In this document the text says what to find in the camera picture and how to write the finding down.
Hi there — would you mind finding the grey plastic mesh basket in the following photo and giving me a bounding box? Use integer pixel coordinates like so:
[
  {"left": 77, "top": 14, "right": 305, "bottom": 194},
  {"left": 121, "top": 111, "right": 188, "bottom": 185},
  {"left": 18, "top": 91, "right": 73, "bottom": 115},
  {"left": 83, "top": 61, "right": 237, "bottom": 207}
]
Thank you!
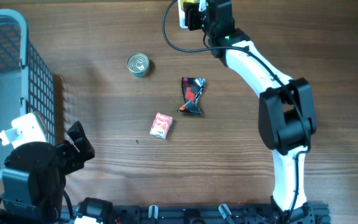
[{"left": 0, "top": 9, "right": 56, "bottom": 180}]

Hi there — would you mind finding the black red snack wrapper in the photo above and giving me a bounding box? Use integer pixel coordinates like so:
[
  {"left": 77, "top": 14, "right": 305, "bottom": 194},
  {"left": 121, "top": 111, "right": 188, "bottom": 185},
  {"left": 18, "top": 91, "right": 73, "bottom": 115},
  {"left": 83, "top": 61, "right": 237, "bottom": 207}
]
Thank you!
[{"left": 177, "top": 77, "right": 206, "bottom": 115}]

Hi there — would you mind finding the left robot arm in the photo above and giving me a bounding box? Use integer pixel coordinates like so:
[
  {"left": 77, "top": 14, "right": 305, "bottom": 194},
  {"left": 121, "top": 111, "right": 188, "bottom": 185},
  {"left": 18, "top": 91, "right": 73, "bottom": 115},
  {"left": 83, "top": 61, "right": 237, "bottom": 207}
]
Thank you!
[{"left": 0, "top": 121, "right": 114, "bottom": 223}]

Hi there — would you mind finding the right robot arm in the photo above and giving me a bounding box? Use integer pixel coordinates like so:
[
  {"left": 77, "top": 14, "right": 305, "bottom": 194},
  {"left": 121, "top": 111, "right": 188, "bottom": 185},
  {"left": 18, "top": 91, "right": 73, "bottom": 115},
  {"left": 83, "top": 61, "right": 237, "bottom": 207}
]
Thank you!
[{"left": 178, "top": 1, "right": 316, "bottom": 223}]

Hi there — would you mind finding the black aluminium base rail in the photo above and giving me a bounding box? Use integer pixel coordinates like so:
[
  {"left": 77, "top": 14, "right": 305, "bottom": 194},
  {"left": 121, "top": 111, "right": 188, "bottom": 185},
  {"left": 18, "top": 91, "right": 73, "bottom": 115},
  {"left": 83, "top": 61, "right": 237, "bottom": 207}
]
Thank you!
[{"left": 53, "top": 203, "right": 331, "bottom": 224}]

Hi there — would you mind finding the right black camera cable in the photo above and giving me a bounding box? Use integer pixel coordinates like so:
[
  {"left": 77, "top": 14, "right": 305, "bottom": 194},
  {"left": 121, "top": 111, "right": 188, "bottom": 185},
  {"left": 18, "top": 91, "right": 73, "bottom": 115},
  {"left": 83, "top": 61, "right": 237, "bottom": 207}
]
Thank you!
[{"left": 162, "top": 0, "right": 312, "bottom": 223}]

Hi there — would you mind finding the red white small carton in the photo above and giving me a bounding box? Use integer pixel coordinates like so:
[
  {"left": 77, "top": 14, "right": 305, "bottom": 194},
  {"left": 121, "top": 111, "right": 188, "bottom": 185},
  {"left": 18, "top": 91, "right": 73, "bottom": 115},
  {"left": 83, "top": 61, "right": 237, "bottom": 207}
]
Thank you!
[{"left": 150, "top": 113, "right": 173, "bottom": 139}]

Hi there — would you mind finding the yellow lidded small bottle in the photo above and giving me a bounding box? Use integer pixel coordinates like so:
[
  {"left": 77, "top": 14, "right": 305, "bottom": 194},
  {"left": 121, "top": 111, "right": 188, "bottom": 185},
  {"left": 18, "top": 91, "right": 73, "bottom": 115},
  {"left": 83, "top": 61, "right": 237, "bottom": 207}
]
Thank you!
[{"left": 181, "top": 0, "right": 200, "bottom": 4}]

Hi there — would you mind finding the green labelled round container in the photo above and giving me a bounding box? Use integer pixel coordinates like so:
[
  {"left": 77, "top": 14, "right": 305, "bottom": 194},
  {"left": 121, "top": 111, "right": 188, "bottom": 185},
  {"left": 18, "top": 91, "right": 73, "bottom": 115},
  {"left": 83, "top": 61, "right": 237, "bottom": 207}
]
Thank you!
[{"left": 127, "top": 53, "right": 150, "bottom": 77}]

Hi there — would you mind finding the white barcode scanner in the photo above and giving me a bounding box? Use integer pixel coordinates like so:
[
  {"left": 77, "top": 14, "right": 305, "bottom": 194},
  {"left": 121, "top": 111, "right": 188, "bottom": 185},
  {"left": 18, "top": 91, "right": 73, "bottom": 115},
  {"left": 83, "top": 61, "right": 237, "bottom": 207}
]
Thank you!
[{"left": 177, "top": 0, "right": 188, "bottom": 29}]

